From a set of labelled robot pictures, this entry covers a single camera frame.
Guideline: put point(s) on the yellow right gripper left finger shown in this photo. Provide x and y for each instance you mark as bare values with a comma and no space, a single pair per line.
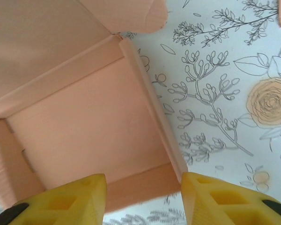
61,204

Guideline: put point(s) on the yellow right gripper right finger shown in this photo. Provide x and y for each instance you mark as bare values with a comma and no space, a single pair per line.
224,204

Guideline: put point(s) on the pink paper box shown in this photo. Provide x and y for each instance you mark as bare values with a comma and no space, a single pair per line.
84,105

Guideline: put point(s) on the floral tablecloth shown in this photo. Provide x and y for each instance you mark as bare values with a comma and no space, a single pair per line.
224,117

